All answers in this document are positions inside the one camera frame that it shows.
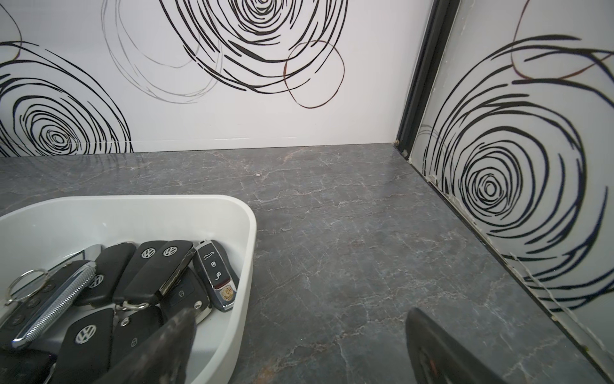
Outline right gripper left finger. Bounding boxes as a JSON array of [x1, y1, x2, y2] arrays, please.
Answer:
[[97, 308, 197, 384]]

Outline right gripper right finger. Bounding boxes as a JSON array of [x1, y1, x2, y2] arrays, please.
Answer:
[[405, 307, 504, 383]]

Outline black flip key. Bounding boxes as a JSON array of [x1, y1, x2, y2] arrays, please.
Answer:
[[160, 267, 213, 323], [110, 307, 163, 367]]

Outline black three-button key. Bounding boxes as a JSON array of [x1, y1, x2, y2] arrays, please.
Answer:
[[51, 309, 114, 384]]

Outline black vw key vertical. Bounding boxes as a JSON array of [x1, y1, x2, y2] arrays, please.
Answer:
[[121, 240, 196, 310]]

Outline chrome-trimmed porsche key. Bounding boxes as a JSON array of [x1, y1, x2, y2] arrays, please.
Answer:
[[193, 240, 239, 312]]

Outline lone black vw key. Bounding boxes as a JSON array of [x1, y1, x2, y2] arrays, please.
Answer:
[[112, 240, 167, 305]]

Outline black silver-edged key fob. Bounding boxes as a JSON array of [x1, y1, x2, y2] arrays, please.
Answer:
[[10, 260, 98, 350]]

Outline white key fob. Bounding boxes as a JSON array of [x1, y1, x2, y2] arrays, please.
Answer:
[[1, 349, 57, 384]]

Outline white storage box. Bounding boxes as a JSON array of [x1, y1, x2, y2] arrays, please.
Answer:
[[1, 195, 257, 383]]

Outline silver bmw key fob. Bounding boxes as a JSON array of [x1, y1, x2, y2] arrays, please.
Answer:
[[49, 244, 103, 274]]

